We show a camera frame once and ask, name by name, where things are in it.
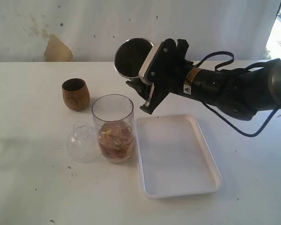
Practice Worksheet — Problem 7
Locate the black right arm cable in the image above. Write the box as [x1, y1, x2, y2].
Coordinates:
[194, 51, 281, 138]

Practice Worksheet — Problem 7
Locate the clear plastic jar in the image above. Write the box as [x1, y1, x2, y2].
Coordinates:
[91, 94, 134, 165]

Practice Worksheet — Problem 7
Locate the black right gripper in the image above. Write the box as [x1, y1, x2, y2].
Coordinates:
[126, 39, 193, 114]

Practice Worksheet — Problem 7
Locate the brown wooden blocks pile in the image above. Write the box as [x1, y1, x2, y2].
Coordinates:
[98, 121, 135, 164]

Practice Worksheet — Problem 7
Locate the stainless steel tumbler cup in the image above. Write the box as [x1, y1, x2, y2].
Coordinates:
[114, 37, 153, 80]

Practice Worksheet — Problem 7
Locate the white rectangular plastic tray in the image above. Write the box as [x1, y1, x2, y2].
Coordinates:
[135, 114, 222, 199]

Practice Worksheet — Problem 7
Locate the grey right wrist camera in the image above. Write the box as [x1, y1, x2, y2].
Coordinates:
[139, 38, 176, 85]

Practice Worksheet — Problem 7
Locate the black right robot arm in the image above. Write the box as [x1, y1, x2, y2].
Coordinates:
[126, 38, 281, 120]

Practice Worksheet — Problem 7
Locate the clear plastic dome lid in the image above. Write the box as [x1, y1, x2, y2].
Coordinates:
[67, 121, 101, 163]

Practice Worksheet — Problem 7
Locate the round brown wooden cup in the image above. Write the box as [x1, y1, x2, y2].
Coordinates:
[62, 78, 90, 111]

